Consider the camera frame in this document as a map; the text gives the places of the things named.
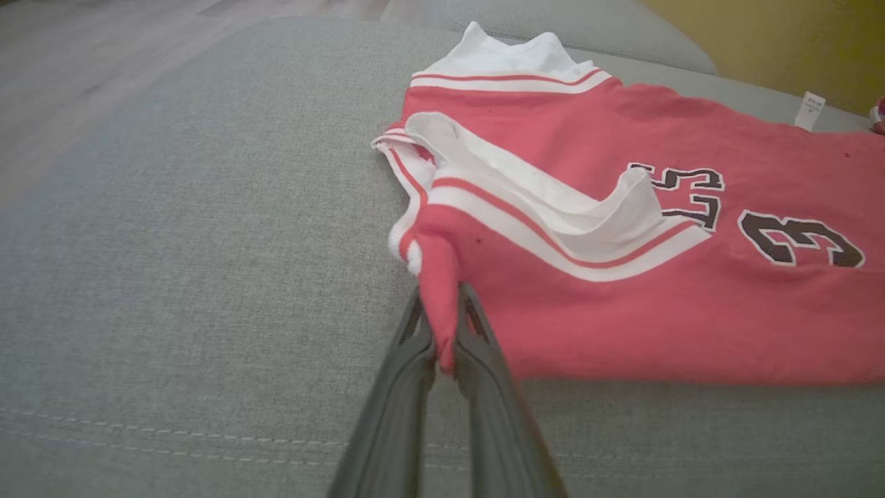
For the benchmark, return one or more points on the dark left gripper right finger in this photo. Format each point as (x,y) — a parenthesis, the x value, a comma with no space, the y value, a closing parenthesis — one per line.
(498,429)

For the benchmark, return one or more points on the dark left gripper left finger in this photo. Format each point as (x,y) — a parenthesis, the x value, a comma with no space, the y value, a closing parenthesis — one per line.
(394,429)

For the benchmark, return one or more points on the red white basketball jersey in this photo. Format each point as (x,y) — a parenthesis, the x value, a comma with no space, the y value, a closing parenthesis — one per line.
(622,325)

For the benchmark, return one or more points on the red garment with striped trim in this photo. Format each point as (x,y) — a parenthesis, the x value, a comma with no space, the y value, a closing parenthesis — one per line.
(879,117)

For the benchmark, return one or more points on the large grey sofa seat cushion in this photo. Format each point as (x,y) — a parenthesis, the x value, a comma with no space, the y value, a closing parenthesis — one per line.
(173,277)

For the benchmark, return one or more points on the large yellow sofa backrest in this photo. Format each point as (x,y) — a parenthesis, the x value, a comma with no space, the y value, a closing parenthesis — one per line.
(795,41)

